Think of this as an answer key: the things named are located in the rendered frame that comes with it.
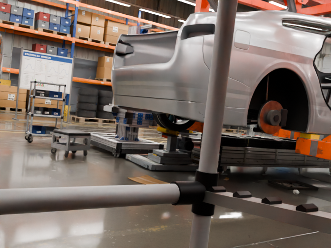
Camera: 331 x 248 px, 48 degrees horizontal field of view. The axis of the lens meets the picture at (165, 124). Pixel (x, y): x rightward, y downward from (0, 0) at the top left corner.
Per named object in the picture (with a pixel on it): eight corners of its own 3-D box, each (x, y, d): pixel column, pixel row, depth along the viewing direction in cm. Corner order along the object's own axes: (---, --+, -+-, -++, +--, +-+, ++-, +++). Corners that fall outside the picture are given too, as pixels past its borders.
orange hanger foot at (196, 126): (206, 134, 510) (209, 108, 508) (185, 129, 555) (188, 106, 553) (215, 134, 518) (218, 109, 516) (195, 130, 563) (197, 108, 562)
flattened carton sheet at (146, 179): (164, 190, 368) (164, 187, 367) (127, 178, 405) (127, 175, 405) (183, 187, 390) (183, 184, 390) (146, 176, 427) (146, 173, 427)
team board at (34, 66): (16, 120, 969) (23, 46, 959) (12, 118, 1010) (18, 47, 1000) (71, 124, 1056) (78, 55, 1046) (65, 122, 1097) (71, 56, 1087)
